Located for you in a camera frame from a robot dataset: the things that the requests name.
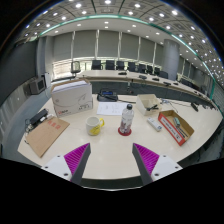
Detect brown paper envelope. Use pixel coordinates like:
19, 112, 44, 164
24, 116, 71, 159

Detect white copy paper carton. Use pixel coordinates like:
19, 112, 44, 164
50, 78, 94, 118

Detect recessed ceiling lights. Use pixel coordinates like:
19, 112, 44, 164
19, 0, 224, 78

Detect flat round red coaster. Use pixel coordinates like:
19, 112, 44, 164
117, 126, 133, 137

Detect small open white box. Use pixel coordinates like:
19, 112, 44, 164
135, 93, 163, 117

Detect grey box cabinet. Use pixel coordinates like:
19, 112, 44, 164
28, 76, 47, 95

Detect black power adapter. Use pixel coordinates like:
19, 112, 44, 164
29, 108, 49, 125

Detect clear plastic water bottle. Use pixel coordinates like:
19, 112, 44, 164
118, 103, 135, 135

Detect white mug with yellow handle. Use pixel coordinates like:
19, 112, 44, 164
85, 115, 106, 137

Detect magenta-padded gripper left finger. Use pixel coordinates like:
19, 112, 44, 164
41, 143, 92, 187

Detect grey mesh office chair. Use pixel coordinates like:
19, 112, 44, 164
70, 60, 82, 75

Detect white remote control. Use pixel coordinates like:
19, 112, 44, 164
146, 116, 163, 132

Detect long curved conference table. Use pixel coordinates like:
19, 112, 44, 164
75, 69, 218, 109

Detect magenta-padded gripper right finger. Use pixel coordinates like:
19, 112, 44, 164
132, 143, 183, 187

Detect row of black office chairs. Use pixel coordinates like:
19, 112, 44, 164
90, 59, 204, 96

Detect open red cardboard box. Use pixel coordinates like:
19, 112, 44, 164
157, 109, 195, 147

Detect white printed paper sheet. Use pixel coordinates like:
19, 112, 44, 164
96, 101, 129, 117

